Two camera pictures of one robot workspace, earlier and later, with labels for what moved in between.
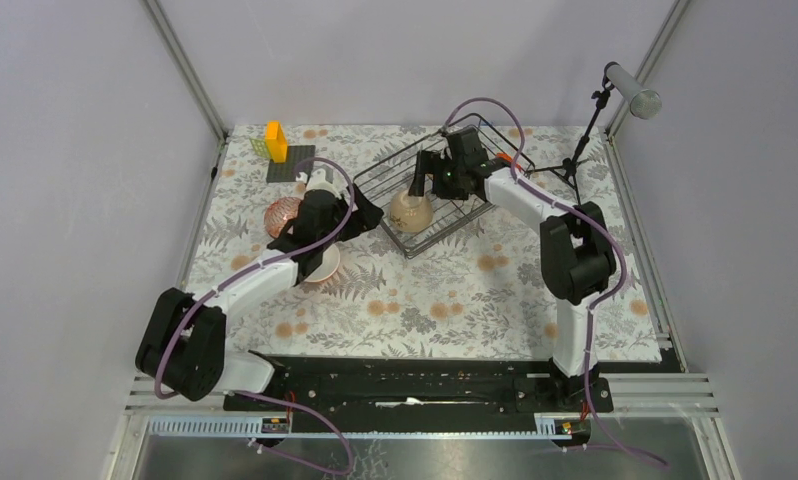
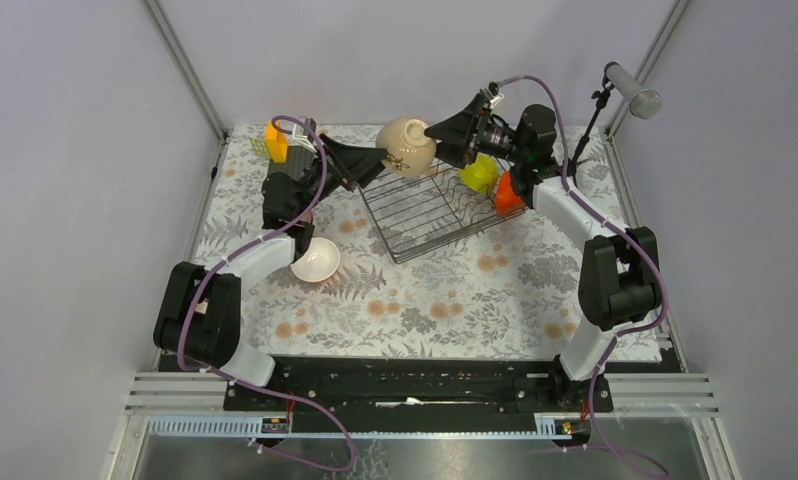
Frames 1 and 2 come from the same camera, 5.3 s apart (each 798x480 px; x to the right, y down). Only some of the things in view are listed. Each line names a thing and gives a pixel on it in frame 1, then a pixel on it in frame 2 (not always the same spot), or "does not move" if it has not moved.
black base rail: x=424 y=388 does not move
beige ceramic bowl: x=411 y=213 to x=411 y=152
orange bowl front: x=328 y=267 does not move
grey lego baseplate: x=286 y=171 does not move
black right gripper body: x=448 y=181 to x=500 y=143
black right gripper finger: x=427 y=162 to x=457 y=137
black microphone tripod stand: x=602 y=99 does not move
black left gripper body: x=341 y=215 to x=312 y=184
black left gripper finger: x=367 y=217 to x=359 y=164
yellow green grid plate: x=259 y=147 does not move
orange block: x=276 y=142 does not move
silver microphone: x=644 y=104 does not move
